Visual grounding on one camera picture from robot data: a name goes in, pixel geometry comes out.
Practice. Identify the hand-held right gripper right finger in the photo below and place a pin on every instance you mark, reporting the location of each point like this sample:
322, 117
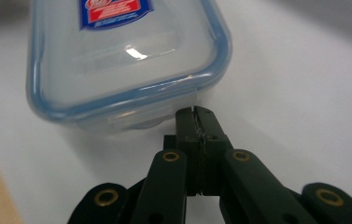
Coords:
242, 180

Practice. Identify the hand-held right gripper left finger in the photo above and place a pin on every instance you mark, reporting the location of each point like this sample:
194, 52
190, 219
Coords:
170, 180

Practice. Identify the large clear blue-rimmed food container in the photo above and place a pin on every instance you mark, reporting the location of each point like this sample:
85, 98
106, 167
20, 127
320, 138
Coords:
117, 77

